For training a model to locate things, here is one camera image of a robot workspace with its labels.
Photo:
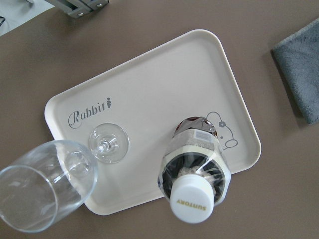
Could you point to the clear wine glass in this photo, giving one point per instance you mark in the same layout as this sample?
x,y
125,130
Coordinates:
x,y
56,178

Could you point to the grey folded cloth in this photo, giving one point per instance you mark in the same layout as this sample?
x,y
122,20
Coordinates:
x,y
298,59

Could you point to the aluminium frame post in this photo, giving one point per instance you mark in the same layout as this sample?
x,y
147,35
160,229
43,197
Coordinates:
x,y
73,8

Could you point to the tea bottle white cap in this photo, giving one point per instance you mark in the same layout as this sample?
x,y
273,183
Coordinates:
x,y
194,175

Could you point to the cream rabbit tray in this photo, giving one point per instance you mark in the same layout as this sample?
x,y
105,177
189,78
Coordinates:
x,y
148,97

